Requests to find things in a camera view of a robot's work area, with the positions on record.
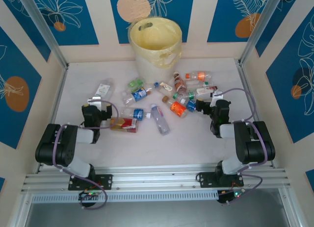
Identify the small blue label bottle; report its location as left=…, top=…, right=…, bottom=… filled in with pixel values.
left=185, top=99, right=197, bottom=113

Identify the bottle white red label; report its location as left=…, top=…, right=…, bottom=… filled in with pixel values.
left=188, top=86, right=219, bottom=98

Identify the small clear bottle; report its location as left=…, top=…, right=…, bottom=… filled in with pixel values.
left=178, top=93, right=191, bottom=105

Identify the clear bottle green cap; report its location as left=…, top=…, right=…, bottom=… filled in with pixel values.
left=185, top=80, right=211, bottom=88

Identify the red gold label bottle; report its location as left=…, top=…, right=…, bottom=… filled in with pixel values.
left=107, top=116, right=139, bottom=134

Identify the clear bottle white green label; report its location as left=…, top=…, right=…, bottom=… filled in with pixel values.
left=94, top=77, right=116, bottom=101

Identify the orange label bottle brown cap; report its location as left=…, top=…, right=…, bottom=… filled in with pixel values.
left=162, top=96, right=189, bottom=119

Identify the clear bottle orange cap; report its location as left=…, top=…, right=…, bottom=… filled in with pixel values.
left=185, top=70, right=213, bottom=82

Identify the brown label drink bottle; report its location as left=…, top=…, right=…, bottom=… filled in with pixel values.
left=173, top=71, right=187, bottom=94

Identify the blue label bottle white cap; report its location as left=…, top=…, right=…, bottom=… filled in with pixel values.
left=119, top=108, right=152, bottom=122

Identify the clear bottle pink label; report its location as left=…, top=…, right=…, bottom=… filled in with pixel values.
left=150, top=103, right=171, bottom=135

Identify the cream bin with yellow liner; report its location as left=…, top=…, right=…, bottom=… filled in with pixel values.
left=129, top=15, right=184, bottom=85

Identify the grey metal panel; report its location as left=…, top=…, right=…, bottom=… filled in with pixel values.
left=23, top=189, right=291, bottom=227

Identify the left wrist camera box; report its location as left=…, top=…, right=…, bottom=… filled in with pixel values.
left=86, top=96, right=104, bottom=110

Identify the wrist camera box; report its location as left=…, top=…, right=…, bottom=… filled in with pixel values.
left=210, top=90, right=225, bottom=101
left=86, top=96, right=104, bottom=110

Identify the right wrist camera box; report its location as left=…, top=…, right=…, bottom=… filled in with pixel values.
left=210, top=90, right=225, bottom=101

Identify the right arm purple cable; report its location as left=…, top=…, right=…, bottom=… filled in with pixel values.
left=212, top=88, right=268, bottom=205

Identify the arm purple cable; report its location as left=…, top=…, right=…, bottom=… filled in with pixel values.
left=52, top=99, right=120, bottom=210
left=212, top=88, right=268, bottom=205

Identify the aluminium side rail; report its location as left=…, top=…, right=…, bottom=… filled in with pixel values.
left=35, top=65, right=70, bottom=174
left=234, top=59, right=275, bottom=168

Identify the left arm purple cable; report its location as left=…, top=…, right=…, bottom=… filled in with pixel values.
left=52, top=99, right=120, bottom=210

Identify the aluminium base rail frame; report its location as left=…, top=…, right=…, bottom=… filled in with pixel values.
left=21, top=163, right=291, bottom=194

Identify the white slotted cable duct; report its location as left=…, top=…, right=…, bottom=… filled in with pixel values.
left=31, top=190, right=219, bottom=203

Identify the aluminium corner post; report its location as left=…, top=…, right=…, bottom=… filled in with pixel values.
left=18, top=0, right=70, bottom=69
left=239, top=0, right=288, bottom=66

